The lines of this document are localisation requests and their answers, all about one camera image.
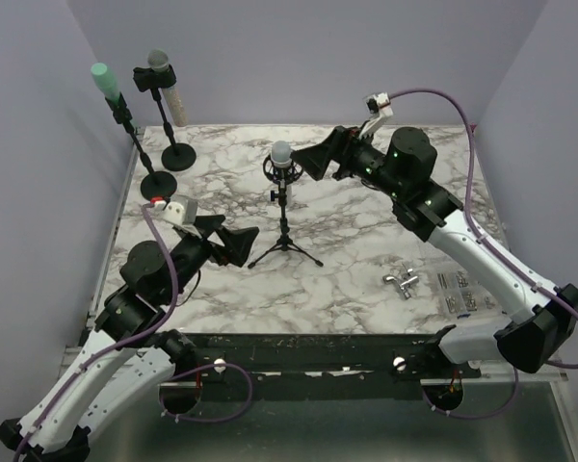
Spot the purple cable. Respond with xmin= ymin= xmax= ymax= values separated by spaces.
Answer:
xmin=12 ymin=201 xmax=254 ymax=462
xmin=387 ymin=89 xmax=578 ymax=419

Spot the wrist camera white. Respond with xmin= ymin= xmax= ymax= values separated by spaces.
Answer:
xmin=358 ymin=92 xmax=394 ymax=140
xmin=151 ymin=195 xmax=198 ymax=227

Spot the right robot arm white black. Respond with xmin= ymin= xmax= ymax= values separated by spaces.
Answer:
xmin=291 ymin=126 xmax=578 ymax=377

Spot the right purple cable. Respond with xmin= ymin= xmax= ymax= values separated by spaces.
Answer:
xmin=387 ymin=89 xmax=578 ymax=419

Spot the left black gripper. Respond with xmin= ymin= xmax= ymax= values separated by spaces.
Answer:
xmin=162 ymin=215 xmax=259 ymax=304

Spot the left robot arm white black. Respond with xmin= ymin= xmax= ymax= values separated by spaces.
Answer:
xmin=0 ymin=216 xmax=259 ymax=461

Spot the black tripod shock mount stand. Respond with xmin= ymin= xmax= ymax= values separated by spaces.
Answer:
xmin=248 ymin=154 xmax=324 ymax=270

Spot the white microphone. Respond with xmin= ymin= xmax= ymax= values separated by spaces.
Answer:
xmin=270 ymin=141 xmax=295 ymax=199

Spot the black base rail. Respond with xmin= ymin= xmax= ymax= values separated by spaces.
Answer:
xmin=79 ymin=330 xmax=483 ymax=403

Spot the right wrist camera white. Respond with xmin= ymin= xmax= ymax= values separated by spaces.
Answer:
xmin=358 ymin=92 xmax=394 ymax=140

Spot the chrome faucet fitting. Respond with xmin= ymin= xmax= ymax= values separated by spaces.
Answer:
xmin=381 ymin=264 xmax=419 ymax=299

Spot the black round base clip stand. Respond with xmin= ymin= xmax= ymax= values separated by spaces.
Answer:
xmin=133 ymin=67 xmax=197 ymax=172

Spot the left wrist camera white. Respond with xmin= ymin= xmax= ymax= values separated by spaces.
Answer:
xmin=151 ymin=195 xmax=198 ymax=227

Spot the glitter silver mesh microphone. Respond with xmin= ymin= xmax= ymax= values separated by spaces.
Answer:
xmin=147 ymin=49 xmax=188 ymax=127

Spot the aluminium extrusion frame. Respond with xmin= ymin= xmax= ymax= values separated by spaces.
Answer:
xmin=33 ymin=124 xmax=148 ymax=462

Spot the clear screw organizer box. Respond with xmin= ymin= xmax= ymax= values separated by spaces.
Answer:
xmin=436 ymin=270 xmax=499 ymax=319

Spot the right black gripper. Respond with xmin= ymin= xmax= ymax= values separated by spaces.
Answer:
xmin=291 ymin=122 xmax=405 ymax=201

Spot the mint green microphone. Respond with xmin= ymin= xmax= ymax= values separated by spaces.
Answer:
xmin=91 ymin=63 xmax=125 ymax=108

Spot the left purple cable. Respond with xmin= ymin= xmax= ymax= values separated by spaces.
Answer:
xmin=12 ymin=201 xmax=254 ymax=462

